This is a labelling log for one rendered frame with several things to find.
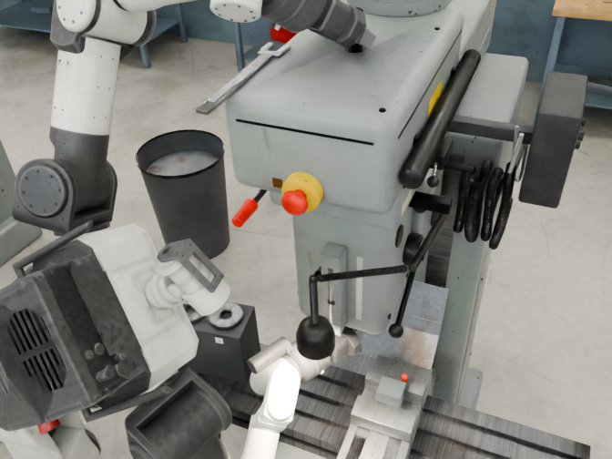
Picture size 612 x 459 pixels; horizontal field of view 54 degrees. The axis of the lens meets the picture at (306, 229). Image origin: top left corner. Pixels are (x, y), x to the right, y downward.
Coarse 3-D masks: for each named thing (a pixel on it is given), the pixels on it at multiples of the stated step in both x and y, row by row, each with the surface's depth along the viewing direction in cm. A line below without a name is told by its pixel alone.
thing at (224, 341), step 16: (224, 304) 162; (240, 304) 163; (192, 320) 158; (208, 320) 159; (224, 320) 157; (240, 320) 157; (256, 320) 165; (208, 336) 157; (224, 336) 155; (240, 336) 154; (256, 336) 168; (208, 352) 161; (224, 352) 159; (240, 352) 157; (256, 352) 170; (192, 368) 168; (208, 368) 166; (224, 368) 164; (240, 368) 162
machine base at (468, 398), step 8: (472, 368) 252; (472, 376) 249; (480, 376) 249; (464, 384) 246; (472, 384) 246; (480, 384) 247; (464, 392) 243; (472, 392) 243; (464, 400) 240; (472, 400) 240; (472, 408) 237
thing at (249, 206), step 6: (258, 192) 98; (264, 192) 98; (252, 198) 97; (258, 198) 97; (246, 204) 94; (252, 204) 95; (240, 210) 93; (246, 210) 93; (252, 210) 94; (234, 216) 92; (240, 216) 92; (246, 216) 93; (234, 222) 92; (240, 222) 92
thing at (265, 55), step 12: (264, 48) 96; (288, 48) 96; (264, 60) 92; (240, 72) 89; (252, 72) 89; (228, 84) 86; (240, 84) 86; (216, 96) 83; (228, 96) 84; (204, 108) 80
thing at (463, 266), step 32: (480, 64) 168; (512, 64) 167; (480, 96) 152; (512, 96) 152; (448, 160) 144; (480, 160) 141; (448, 192) 149; (448, 224) 155; (480, 224) 151; (448, 256) 161; (480, 256) 159; (448, 288) 169; (480, 288) 187; (448, 320) 176; (448, 352) 184; (448, 384) 193
